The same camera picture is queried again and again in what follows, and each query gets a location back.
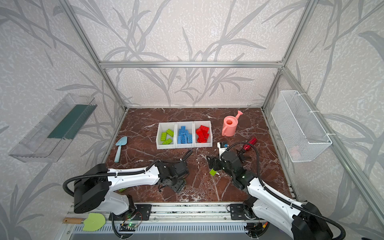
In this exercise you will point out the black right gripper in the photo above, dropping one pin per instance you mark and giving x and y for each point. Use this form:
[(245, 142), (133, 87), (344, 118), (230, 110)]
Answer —
[(219, 163)]

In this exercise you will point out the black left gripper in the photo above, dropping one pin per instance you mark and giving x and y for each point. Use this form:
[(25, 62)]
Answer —
[(174, 183)]

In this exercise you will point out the red lego brick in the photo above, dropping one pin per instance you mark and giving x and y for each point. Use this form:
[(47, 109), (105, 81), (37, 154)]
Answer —
[(204, 129), (201, 134), (201, 140)]

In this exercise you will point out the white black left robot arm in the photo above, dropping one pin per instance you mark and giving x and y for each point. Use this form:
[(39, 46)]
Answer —
[(97, 188)]

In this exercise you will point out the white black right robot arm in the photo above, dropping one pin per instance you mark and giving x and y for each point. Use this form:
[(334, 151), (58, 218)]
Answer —
[(299, 221)]

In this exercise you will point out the pink toy watering can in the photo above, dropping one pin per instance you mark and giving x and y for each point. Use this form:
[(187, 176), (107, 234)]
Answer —
[(230, 125)]

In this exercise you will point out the white right sorting bin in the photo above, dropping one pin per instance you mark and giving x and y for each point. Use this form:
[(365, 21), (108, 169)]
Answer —
[(209, 142)]

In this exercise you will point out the white middle sorting bin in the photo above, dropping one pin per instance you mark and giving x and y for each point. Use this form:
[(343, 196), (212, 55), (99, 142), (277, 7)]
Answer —
[(190, 127)]

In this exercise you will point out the light blue toy trowel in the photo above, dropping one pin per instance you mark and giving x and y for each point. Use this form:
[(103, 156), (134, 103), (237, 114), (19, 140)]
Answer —
[(121, 142)]

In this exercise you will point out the red handled tool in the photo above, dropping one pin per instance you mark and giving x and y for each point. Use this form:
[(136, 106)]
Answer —
[(252, 141)]

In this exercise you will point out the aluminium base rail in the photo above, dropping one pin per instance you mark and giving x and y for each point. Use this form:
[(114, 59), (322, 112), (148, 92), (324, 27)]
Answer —
[(195, 211)]

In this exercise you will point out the white wire wall basket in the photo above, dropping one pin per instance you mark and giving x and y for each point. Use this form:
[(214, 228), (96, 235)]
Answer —
[(301, 132)]

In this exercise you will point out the green toy spade wooden handle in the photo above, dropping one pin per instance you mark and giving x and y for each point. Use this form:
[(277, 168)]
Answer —
[(92, 223)]

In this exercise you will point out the clear wall shelf green mat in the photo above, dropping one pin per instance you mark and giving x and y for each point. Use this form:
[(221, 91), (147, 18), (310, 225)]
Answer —
[(50, 138)]

